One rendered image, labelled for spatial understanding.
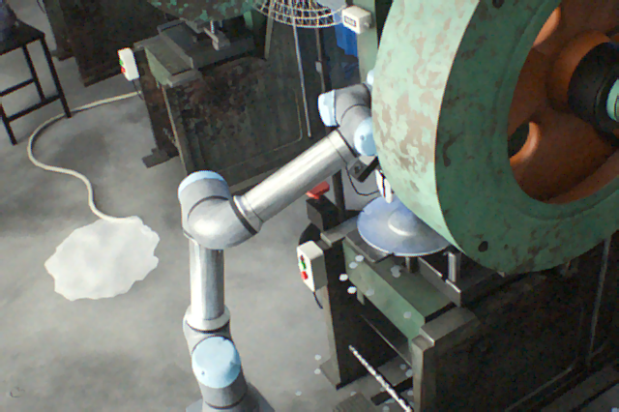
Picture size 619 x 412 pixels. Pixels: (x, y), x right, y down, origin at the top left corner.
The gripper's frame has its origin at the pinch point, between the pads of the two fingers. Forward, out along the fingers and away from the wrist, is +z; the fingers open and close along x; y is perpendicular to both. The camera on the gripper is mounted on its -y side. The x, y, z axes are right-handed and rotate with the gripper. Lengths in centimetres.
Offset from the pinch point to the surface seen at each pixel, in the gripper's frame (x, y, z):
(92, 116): 277, -22, 89
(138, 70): 201, -5, 36
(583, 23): -40, 21, -54
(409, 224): -1.7, 5.5, 10.2
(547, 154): -40, 14, -28
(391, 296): -4.6, -3.8, 28.5
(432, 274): -11.5, 5.3, 20.6
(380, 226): 3.2, -0.4, 10.8
